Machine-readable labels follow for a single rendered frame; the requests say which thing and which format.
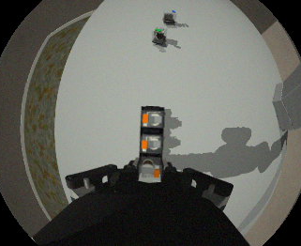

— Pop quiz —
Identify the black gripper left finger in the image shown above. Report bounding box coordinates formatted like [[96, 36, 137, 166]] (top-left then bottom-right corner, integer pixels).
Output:
[[65, 157, 141, 201]]

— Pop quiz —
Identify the clear relay with orange button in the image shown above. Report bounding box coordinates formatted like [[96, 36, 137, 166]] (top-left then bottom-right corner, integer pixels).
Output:
[[140, 134, 162, 154], [141, 110, 163, 128], [139, 157, 162, 181]]

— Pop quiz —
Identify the black rack with three pockets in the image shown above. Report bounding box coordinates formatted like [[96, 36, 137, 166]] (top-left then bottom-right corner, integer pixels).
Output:
[[139, 106, 164, 158]]

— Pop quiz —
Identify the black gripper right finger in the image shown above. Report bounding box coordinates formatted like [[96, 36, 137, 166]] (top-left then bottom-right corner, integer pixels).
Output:
[[161, 159, 233, 211]]

